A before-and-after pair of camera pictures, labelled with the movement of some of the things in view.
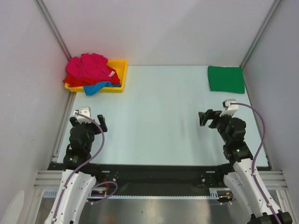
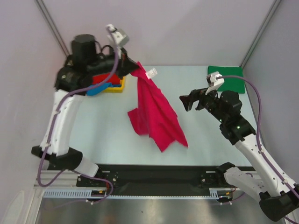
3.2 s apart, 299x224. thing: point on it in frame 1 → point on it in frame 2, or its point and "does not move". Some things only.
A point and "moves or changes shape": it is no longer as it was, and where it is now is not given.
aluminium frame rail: [51, 179] does not move
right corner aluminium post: [274, 6] does not move
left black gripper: [97, 129] → [125, 65]
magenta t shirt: [90, 64] moves or changes shape
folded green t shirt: [226, 79] does not move
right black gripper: [210, 114] → [195, 95]
